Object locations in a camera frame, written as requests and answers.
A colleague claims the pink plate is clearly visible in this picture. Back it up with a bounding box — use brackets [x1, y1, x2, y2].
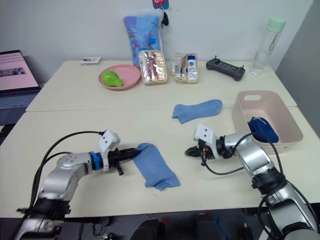
[98, 64, 142, 91]

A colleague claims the pink plastic container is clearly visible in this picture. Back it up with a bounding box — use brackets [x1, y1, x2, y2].
[231, 90, 304, 156]

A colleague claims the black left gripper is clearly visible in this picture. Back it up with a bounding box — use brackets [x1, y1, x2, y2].
[106, 147, 143, 177]

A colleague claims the clear bottle with green lid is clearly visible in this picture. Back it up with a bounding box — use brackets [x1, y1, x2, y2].
[249, 16, 287, 76]

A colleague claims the blue patterned bag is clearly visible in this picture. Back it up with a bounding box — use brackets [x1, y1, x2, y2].
[123, 7, 165, 68]

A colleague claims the small white remote card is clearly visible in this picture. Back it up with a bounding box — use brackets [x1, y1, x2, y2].
[80, 56, 102, 66]

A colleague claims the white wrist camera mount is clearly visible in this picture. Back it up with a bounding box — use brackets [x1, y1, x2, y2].
[193, 124, 219, 160]
[97, 129, 121, 172]

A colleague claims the black handheld controller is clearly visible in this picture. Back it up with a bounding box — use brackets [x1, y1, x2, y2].
[205, 55, 246, 82]

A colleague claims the pink and blue hanging tag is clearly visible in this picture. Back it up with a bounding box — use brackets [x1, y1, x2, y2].
[151, 0, 171, 9]

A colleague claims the laptop with pink screen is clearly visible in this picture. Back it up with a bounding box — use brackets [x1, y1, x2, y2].
[0, 49, 42, 111]

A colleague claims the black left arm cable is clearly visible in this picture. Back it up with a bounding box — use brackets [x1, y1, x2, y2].
[16, 130, 107, 219]

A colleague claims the light blue sock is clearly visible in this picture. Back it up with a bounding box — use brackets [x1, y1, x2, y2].
[171, 99, 224, 125]
[132, 142, 181, 192]

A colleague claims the dark blue folded sock pair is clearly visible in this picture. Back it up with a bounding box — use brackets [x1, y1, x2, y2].
[247, 116, 280, 144]

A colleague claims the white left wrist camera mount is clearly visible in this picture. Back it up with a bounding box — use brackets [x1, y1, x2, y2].
[97, 129, 121, 172]

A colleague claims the black hanging keychain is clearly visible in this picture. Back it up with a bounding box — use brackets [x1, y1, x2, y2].
[161, 11, 170, 30]

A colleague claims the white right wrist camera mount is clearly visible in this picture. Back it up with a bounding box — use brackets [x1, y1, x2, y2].
[193, 124, 219, 160]

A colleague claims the green plastic object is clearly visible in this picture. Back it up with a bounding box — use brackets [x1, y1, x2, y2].
[101, 70, 124, 88]

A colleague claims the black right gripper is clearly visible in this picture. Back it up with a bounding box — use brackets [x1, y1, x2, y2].
[184, 139, 215, 167]

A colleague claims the clear pouch with white bottles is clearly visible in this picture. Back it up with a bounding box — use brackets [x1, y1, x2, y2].
[171, 52, 201, 85]

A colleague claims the dark rounded shape under table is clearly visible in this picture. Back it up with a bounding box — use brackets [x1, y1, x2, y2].
[129, 218, 166, 240]

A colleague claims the clear pouch with pink toiletries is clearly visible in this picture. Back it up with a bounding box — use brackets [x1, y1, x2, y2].
[138, 49, 169, 86]

